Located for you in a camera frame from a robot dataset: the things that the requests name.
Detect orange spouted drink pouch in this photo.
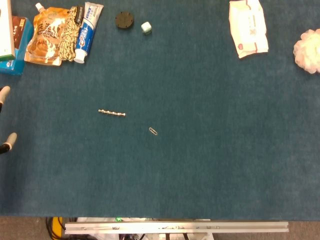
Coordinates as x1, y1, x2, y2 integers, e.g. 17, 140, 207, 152
24, 2, 72, 67

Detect coiled yellow braided rope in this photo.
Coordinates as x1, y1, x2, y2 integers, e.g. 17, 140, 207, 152
58, 5, 81, 62

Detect small metal bead chain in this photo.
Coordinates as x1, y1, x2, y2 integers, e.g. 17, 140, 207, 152
98, 108, 127, 118

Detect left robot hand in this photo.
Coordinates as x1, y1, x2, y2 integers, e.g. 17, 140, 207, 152
0, 85, 18, 155

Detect pink white bath loofah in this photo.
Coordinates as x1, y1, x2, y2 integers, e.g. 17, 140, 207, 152
292, 28, 320, 74

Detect white green flat box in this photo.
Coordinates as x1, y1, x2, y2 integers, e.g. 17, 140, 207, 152
0, 0, 16, 62

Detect blue white toothpaste tube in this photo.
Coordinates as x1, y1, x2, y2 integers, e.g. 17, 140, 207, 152
73, 1, 105, 64

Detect blue tissue box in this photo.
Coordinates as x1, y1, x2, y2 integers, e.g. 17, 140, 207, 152
0, 17, 35, 76

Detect black round disc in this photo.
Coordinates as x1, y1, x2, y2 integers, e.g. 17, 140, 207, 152
114, 11, 135, 32

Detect yellow black cable bundle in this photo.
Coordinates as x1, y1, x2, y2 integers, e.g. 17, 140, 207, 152
45, 216, 65, 240

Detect aluminium profile rail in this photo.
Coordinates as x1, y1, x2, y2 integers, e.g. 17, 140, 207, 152
64, 220, 290, 235

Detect brown red chocolate box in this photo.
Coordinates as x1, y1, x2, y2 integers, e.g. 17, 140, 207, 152
11, 15, 28, 50

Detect pale green cube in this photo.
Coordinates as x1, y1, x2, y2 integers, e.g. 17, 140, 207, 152
140, 21, 153, 36

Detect white wet wipes pack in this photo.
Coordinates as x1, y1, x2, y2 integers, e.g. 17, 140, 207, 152
228, 0, 270, 60

